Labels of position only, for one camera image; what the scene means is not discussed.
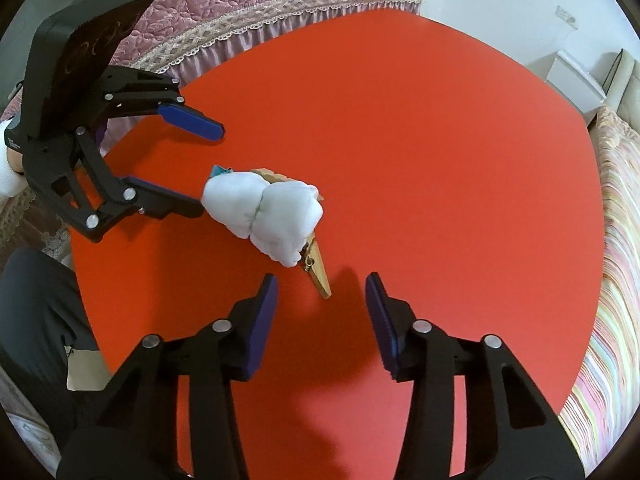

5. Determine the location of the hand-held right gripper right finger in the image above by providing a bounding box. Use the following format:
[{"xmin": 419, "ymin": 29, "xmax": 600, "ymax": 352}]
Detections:
[{"xmin": 365, "ymin": 272, "xmax": 586, "ymax": 480}]

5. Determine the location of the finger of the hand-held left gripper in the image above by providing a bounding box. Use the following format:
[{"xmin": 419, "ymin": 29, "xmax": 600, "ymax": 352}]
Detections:
[
  {"xmin": 79, "ymin": 66, "xmax": 225, "ymax": 144},
  {"xmin": 49, "ymin": 130, "xmax": 206, "ymax": 244}
]

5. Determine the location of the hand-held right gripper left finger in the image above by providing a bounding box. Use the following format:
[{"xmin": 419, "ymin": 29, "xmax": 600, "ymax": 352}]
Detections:
[{"xmin": 56, "ymin": 274, "xmax": 279, "ymax": 480}]

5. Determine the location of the wooden clothespin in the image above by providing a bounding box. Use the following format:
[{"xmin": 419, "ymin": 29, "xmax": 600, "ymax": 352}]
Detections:
[{"xmin": 250, "ymin": 167, "xmax": 333, "ymax": 300}]

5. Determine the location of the white sock bundle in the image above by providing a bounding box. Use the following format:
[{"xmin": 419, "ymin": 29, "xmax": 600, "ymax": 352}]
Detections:
[{"xmin": 201, "ymin": 170, "xmax": 324, "ymax": 268}]

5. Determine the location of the red table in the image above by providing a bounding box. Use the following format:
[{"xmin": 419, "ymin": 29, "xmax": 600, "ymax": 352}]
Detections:
[{"xmin": 70, "ymin": 7, "xmax": 606, "ymax": 480}]

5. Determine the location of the person's black trouser leg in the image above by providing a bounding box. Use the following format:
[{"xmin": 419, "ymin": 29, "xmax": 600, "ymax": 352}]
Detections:
[{"xmin": 0, "ymin": 247, "xmax": 102, "ymax": 453}]

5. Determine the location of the striped bed blanket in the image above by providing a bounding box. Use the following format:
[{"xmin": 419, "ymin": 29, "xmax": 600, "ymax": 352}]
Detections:
[{"xmin": 557, "ymin": 105, "xmax": 640, "ymax": 477}]

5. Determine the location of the white nightstand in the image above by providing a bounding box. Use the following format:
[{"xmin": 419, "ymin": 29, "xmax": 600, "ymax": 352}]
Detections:
[{"xmin": 530, "ymin": 50, "xmax": 609, "ymax": 114}]

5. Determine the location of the beige padded headboard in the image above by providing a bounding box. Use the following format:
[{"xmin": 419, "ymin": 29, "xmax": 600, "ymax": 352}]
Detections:
[{"xmin": 602, "ymin": 48, "xmax": 640, "ymax": 112}]

